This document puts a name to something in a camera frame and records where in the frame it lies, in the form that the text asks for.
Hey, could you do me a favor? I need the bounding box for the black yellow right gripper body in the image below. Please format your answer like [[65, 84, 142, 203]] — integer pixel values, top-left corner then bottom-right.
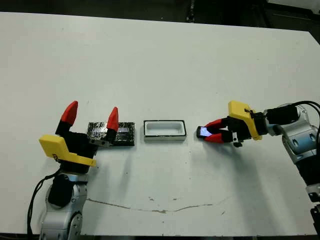
[[227, 100, 267, 148]]

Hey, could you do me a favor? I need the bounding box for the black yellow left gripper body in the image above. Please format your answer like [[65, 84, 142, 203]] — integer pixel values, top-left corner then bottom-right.
[[39, 131, 113, 174]]

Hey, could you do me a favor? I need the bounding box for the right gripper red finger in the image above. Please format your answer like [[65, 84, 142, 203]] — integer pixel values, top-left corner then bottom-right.
[[202, 131, 236, 144], [205, 117, 235, 131]]

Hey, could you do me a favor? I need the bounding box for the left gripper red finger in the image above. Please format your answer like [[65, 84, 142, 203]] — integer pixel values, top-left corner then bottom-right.
[[55, 100, 79, 135], [104, 106, 120, 143]]

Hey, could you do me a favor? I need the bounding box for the small black camera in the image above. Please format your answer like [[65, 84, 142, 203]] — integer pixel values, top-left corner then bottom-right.
[[196, 125, 214, 139]]

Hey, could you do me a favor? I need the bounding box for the black speckled box lid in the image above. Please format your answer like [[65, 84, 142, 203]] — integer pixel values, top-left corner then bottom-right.
[[86, 121, 136, 147]]

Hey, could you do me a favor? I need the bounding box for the white furniture panel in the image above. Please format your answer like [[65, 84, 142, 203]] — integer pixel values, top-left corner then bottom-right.
[[266, 0, 320, 12]]

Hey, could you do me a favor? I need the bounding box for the white camera box base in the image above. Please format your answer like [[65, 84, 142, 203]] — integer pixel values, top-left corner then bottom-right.
[[143, 119, 188, 143]]

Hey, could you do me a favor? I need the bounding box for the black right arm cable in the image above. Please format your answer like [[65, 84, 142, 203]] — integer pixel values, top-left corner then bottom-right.
[[276, 100, 320, 141]]

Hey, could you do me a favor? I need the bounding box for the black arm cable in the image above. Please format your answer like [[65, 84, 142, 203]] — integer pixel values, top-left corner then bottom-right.
[[26, 169, 62, 235], [276, 100, 320, 141]]

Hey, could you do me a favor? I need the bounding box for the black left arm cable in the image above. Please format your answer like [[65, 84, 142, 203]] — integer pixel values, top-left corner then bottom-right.
[[26, 169, 62, 235]]

